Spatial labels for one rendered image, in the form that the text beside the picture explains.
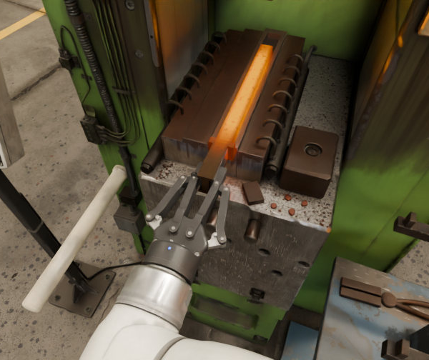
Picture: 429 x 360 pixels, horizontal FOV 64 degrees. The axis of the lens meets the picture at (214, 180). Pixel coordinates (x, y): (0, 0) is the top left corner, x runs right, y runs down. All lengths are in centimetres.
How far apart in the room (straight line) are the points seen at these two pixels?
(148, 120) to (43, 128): 151
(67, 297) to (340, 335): 115
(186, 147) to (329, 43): 52
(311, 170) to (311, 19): 48
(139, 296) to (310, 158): 38
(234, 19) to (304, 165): 54
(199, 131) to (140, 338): 39
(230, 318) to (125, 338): 94
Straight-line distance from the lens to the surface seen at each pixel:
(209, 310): 135
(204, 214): 52
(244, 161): 63
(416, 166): 79
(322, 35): 100
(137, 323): 43
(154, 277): 45
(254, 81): 74
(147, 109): 86
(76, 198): 190
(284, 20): 100
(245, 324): 134
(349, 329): 82
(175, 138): 66
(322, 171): 63
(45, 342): 162
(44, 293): 95
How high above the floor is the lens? 144
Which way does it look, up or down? 52 degrees down
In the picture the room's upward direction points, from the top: straight up
